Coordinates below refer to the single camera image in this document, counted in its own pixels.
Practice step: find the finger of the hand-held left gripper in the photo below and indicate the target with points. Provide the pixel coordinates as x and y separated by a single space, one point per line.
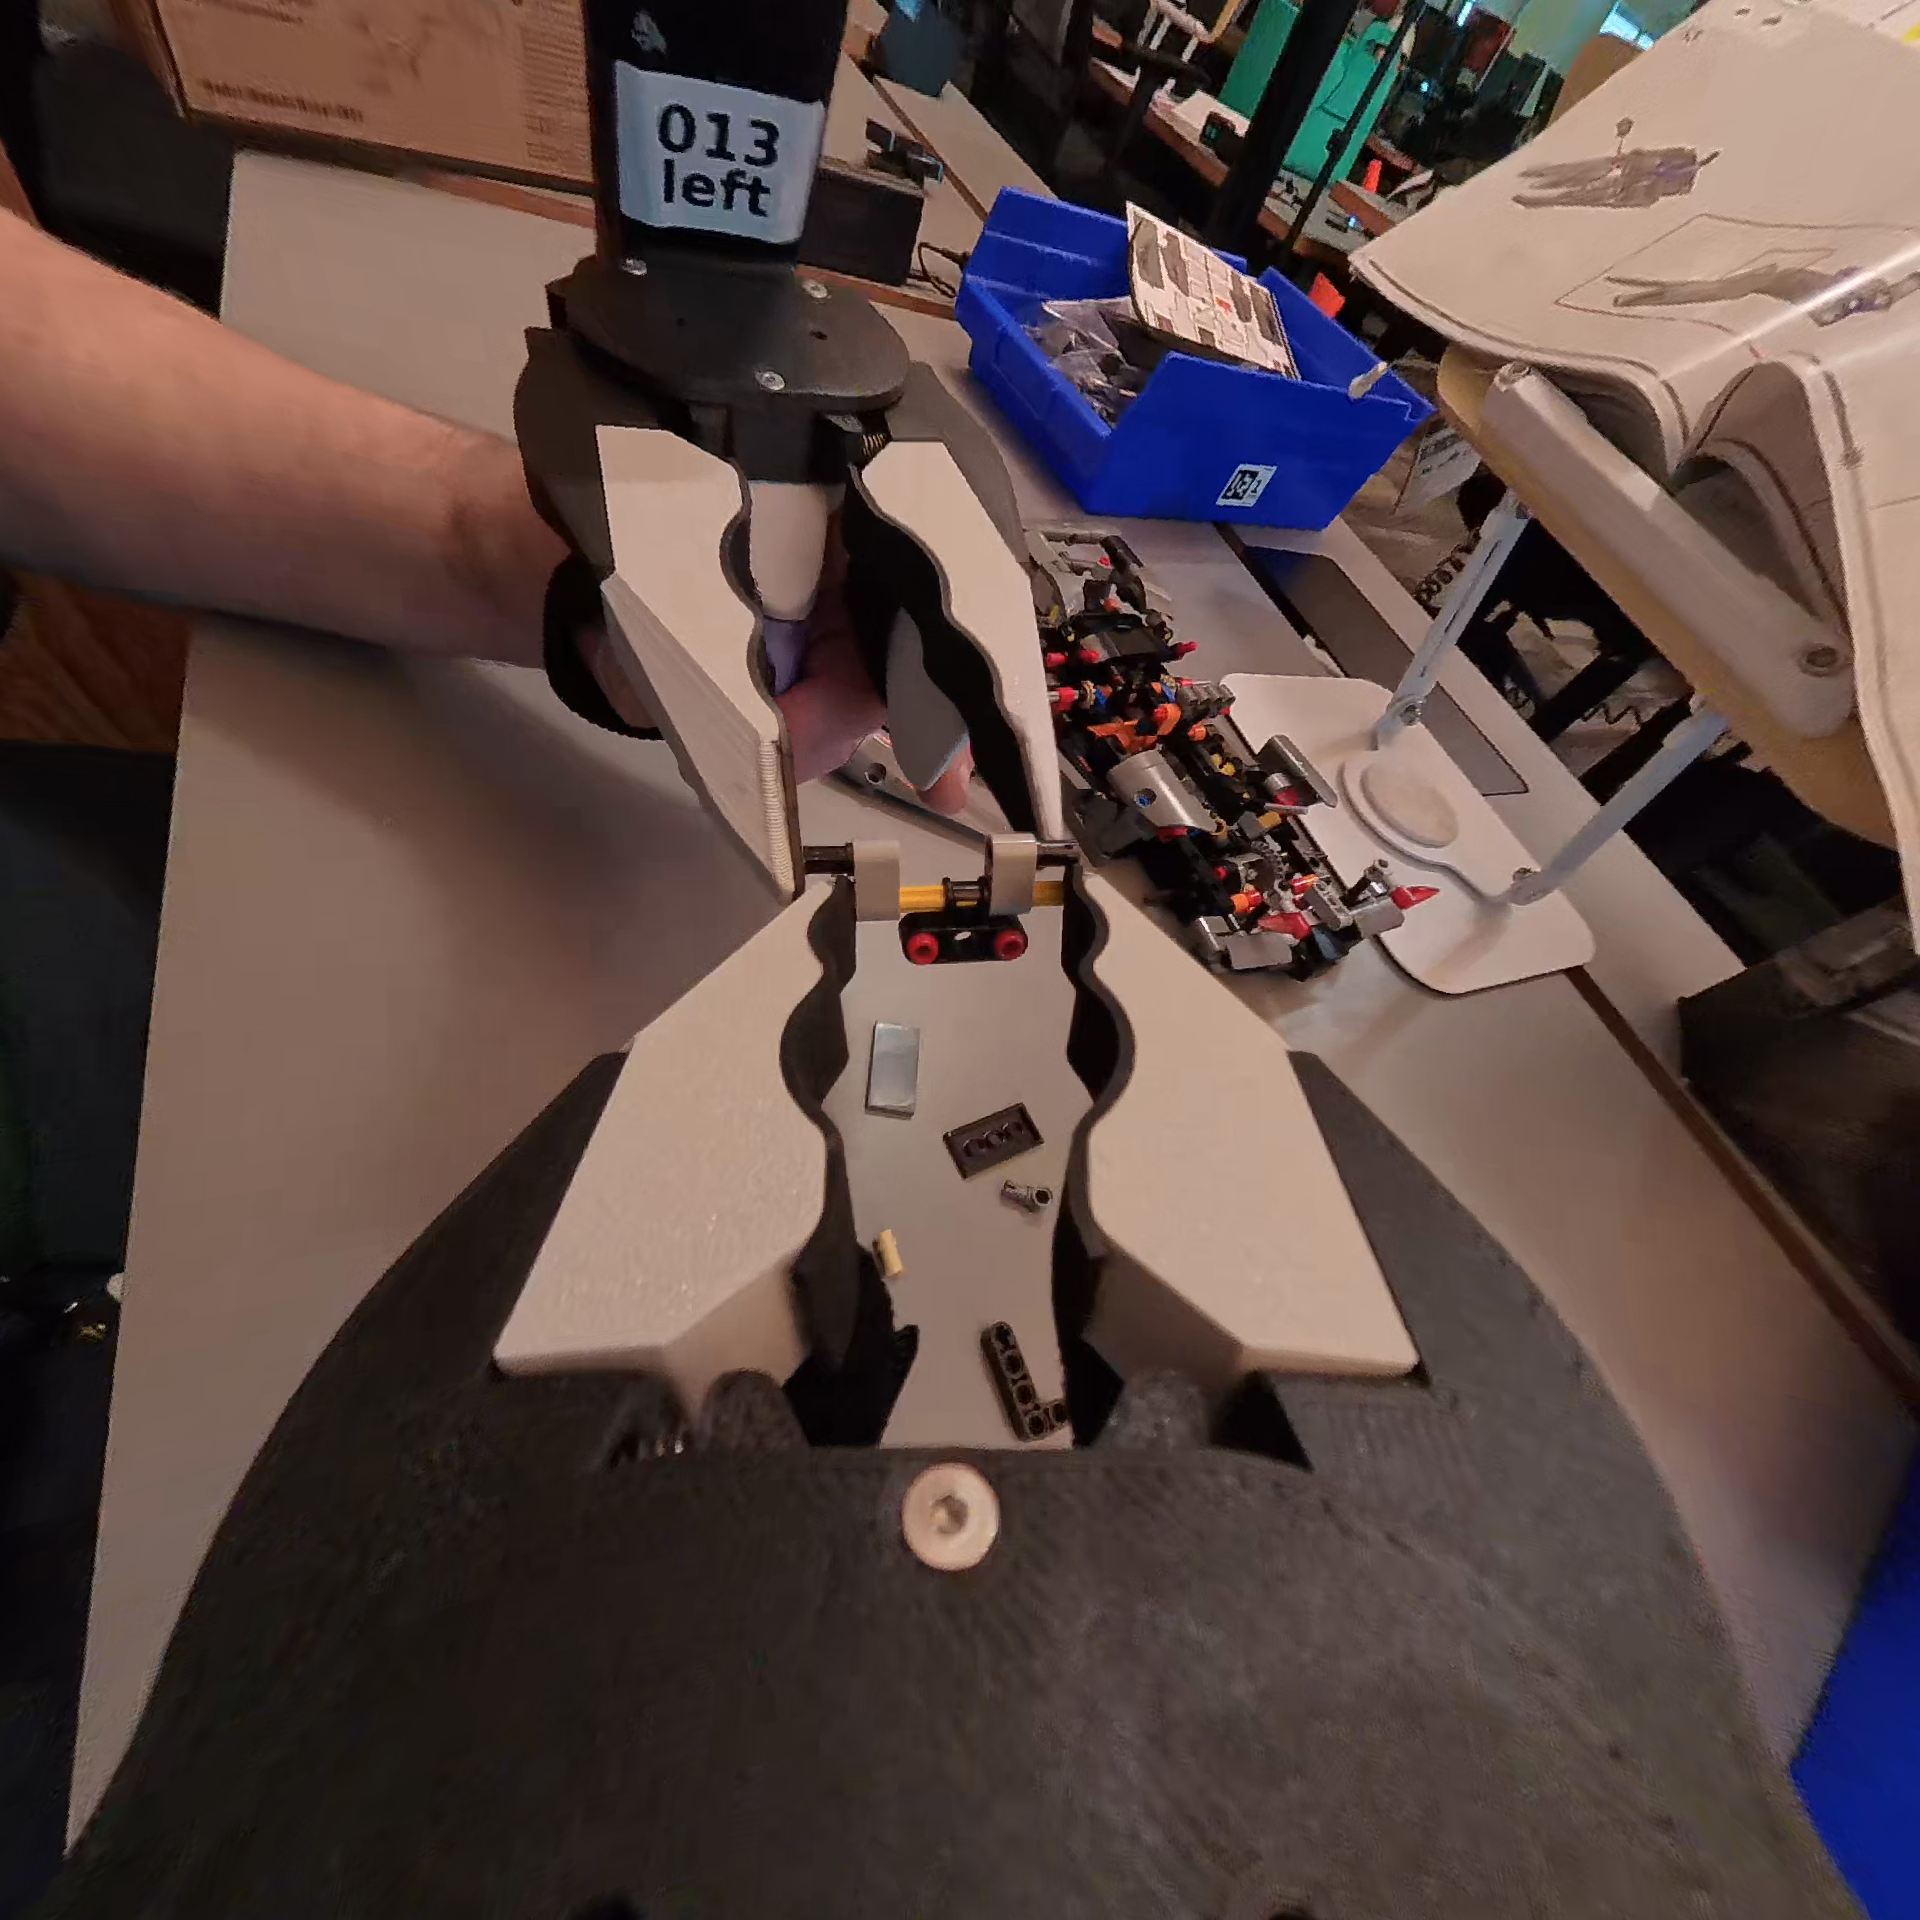
675 600
990 600

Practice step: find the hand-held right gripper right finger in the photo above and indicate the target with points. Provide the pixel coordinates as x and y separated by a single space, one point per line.
1244 1200

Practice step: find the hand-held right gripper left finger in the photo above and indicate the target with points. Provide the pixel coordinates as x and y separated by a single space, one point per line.
661 1200

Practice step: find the grey black lego pin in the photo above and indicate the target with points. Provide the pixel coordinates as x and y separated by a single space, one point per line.
1028 1195

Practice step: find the black lego subassembly red pins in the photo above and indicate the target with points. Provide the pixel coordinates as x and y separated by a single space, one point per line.
962 901

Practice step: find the person's left forearm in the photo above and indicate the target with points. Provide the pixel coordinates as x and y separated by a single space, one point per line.
270 465

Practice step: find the dark brown lego plate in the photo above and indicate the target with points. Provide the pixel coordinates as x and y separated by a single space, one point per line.
993 1142

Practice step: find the dark grey lego tile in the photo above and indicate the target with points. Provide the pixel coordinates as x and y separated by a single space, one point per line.
893 1067

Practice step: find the partly built lego car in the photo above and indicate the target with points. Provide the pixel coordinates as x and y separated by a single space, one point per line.
1185 797

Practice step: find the person's left hand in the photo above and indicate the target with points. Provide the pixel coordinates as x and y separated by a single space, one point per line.
833 705

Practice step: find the black equipment case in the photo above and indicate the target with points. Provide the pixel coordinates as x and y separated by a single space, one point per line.
863 224

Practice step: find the clear plastic parts bags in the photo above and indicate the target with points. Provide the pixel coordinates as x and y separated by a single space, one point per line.
1097 359

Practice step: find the blue plastic parts bin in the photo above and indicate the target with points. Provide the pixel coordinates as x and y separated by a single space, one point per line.
1201 434

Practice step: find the white sticker sheet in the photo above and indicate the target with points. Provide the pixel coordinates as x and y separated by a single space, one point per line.
1214 294

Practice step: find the white book stand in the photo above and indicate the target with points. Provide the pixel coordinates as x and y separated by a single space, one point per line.
1500 914

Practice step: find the brown cardboard box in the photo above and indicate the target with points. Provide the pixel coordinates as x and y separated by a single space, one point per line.
377 77

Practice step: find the open instruction book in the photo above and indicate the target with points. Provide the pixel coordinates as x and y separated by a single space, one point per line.
1724 224

